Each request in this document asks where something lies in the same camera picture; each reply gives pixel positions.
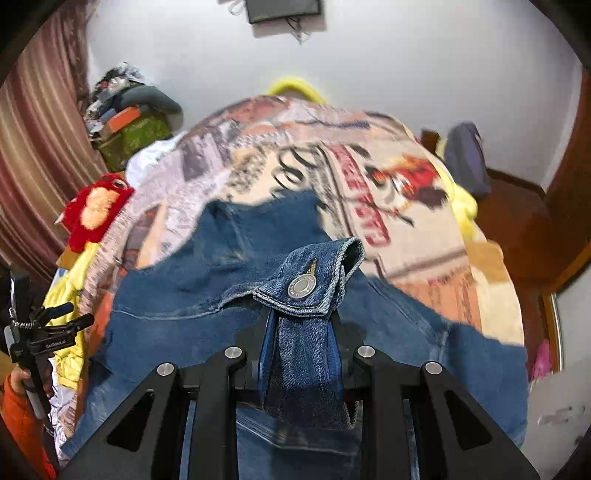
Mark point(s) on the orange box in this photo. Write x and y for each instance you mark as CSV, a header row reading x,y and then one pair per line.
x,y
122,117

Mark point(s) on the grey rolled cloth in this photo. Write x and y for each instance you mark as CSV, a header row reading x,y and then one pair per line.
x,y
152,99

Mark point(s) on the pink bag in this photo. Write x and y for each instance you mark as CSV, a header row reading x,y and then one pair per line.
x,y
541,360

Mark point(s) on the tan cloth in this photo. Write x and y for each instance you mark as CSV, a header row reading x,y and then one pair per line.
x,y
487,261

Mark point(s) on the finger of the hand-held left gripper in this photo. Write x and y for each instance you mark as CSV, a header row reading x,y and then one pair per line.
x,y
57,310
74,325

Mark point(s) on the blue denim jacket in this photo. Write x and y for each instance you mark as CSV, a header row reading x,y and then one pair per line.
x,y
184,286

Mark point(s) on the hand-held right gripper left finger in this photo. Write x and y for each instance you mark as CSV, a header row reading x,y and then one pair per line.
x,y
217,374

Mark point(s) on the printed blanket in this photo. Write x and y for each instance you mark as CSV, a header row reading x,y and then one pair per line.
x,y
323,134

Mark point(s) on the striped curtain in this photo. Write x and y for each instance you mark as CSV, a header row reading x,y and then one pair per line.
x,y
37,138

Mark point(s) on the grey-blue backpack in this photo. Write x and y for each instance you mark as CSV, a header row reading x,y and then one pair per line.
x,y
468,157

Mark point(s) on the wooden headboard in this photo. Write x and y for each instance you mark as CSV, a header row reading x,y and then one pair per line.
x,y
512,221

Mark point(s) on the pile of mixed clothes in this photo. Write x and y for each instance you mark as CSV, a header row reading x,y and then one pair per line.
x,y
108,85

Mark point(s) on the wooden door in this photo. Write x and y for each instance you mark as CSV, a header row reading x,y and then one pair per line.
x,y
570,184

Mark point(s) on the person's left forearm orange sleeve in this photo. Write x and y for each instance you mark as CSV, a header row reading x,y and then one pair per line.
x,y
21,429

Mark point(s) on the red plush toy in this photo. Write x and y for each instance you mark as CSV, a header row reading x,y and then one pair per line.
x,y
78,230

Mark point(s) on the person's left hand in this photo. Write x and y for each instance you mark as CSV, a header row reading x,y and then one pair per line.
x,y
17,377

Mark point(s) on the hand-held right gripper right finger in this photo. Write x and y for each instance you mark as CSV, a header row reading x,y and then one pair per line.
x,y
369,378

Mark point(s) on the dark wall-mounted box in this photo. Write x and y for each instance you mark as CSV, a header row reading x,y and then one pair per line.
x,y
284,9

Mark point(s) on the white cloth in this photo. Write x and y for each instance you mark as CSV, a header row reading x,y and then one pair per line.
x,y
147,159

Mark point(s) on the green patterned box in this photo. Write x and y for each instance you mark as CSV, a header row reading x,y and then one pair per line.
x,y
138,138

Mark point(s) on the white cabinet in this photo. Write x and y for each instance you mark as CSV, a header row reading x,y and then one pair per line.
x,y
558,415

